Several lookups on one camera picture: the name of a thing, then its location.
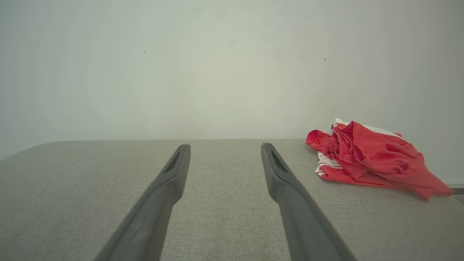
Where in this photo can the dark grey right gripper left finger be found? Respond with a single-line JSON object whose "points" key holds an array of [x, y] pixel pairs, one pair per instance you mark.
{"points": [[159, 206]]}

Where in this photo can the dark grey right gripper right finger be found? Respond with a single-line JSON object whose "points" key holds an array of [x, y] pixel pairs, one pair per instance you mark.
{"points": [[301, 217]]}

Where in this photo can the red shorts with white trim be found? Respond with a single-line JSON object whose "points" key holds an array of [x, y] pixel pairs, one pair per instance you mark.
{"points": [[380, 152]]}

